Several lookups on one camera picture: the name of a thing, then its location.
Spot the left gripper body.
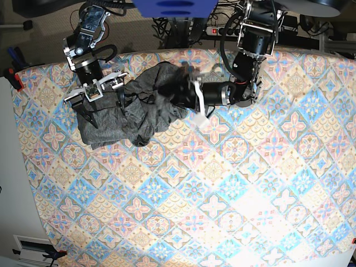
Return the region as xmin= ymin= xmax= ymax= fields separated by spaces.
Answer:
xmin=193 ymin=80 xmax=231 ymax=118

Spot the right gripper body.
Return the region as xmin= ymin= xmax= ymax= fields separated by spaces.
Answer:
xmin=64 ymin=60 xmax=129 ymax=103

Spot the grey t-shirt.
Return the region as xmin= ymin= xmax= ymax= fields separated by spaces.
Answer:
xmin=77 ymin=61 xmax=197 ymax=149

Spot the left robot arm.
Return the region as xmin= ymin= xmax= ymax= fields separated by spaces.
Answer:
xmin=158 ymin=1 xmax=284 ymax=116

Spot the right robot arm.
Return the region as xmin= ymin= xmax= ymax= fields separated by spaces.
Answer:
xmin=63 ymin=1 xmax=128 ymax=128

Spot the white power strip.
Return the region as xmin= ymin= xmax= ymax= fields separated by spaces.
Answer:
xmin=205 ymin=26 xmax=239 ymax=37

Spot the red black clamp left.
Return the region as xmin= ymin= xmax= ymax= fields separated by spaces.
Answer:
xmin=3 ymin=68 xmax=24 ymax=91

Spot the patterned tablecloth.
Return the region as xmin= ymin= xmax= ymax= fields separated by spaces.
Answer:
xmin=12 ymin=51 xmax=355 ymax=266

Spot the white floor vent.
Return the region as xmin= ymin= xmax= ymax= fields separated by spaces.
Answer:
xmin=12 ymin=235 xmax=55 ymax=266

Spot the blue black clamp bottom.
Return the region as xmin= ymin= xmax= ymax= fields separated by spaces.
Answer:
xmin=12 ymin=249 xmax=67 ymax=264

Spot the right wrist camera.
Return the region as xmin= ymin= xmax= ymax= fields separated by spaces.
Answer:
xmin=84 ymin=85 xmax=103 ymax=102

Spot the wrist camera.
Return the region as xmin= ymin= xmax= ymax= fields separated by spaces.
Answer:
xmin=193 ymin=113 xmax=210 ymax=128
xmin=84 ymin=85 xmax=103 ymax=102

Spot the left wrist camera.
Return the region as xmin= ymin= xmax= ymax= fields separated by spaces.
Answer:
xmin=193 ymin=113 xmax=210 ymax=128

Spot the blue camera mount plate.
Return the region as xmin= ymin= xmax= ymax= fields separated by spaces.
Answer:
xmin=132 ymin=0 xmax=218 ymax=18

